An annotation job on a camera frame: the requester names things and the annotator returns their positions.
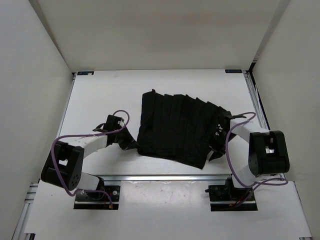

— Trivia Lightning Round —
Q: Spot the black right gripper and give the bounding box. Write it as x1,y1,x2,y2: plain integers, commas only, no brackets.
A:
203,131,237,161

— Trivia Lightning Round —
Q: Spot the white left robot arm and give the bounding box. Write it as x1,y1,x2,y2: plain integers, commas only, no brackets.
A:
40,121,139,201

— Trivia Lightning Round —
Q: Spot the blue left corner label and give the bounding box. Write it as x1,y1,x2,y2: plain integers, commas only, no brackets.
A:
77,71,94,76

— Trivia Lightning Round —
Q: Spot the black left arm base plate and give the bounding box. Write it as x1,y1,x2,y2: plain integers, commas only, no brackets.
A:
73,185,121,211

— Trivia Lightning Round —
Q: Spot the blue corner label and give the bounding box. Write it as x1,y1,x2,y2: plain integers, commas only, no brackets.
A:
225,69,243,74
77,71,94,76

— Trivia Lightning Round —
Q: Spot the white front cover board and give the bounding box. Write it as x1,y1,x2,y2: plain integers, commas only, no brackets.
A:
25,181,311,240

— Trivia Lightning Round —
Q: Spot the blue right corner label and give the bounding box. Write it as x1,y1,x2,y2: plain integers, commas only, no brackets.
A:
225,69,243,74

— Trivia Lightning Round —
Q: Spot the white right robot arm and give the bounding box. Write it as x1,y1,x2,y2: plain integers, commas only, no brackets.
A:
209,114,290,200

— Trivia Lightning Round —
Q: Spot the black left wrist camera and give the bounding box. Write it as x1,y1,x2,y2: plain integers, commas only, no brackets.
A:
103,114,124,132

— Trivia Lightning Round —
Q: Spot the aluminium table frame rail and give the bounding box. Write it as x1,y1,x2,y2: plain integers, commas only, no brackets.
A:
42,72,287,185

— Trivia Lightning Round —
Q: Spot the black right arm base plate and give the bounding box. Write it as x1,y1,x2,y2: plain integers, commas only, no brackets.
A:
204,184,258,212

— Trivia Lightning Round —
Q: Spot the black pleated skirt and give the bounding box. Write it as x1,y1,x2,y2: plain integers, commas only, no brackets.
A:
137,90,231,169

